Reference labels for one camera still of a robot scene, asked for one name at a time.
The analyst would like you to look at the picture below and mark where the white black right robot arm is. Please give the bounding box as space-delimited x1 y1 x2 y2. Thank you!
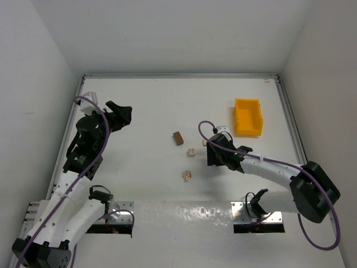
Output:
207 133 340 223

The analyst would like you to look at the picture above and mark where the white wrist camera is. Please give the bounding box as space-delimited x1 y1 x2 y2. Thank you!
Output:
78 92 98 116
216 126 230 135

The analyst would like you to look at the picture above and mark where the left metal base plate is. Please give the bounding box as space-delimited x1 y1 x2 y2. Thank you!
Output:
98 201 135 225

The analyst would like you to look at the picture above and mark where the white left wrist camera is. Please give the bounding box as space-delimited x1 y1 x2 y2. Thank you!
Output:
78 92 98 116

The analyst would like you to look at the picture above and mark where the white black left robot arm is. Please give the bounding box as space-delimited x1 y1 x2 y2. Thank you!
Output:
12 96 132 267

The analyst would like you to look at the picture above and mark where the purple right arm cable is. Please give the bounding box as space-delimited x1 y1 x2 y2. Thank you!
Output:
197 120 341 251

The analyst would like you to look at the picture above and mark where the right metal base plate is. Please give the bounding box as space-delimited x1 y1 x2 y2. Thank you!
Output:
231 200 283 225

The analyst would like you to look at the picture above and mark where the brown rectangular wooden block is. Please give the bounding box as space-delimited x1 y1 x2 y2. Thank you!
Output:
173 131 184 146

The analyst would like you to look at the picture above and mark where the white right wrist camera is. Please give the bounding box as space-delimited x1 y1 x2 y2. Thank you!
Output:
216 126 230 135

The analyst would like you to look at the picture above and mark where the beige cube with windows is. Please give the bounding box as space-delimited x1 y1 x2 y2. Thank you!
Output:
187 148 196 157

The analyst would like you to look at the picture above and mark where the metal base plate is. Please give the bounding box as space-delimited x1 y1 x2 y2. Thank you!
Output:
231 200 283 225
98 201 135 225

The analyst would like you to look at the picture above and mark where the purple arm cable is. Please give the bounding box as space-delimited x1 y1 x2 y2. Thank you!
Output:
13 95 110 268
197 120 341 251

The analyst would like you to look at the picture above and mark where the yellow plastic bin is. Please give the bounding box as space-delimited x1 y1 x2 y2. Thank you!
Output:
233 99 263 137

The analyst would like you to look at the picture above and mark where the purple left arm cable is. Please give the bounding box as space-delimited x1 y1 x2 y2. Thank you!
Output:
13 95 110 268

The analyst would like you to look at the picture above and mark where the helicopter shaped wooden piece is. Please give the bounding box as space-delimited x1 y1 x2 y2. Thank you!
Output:
182 170 192 182

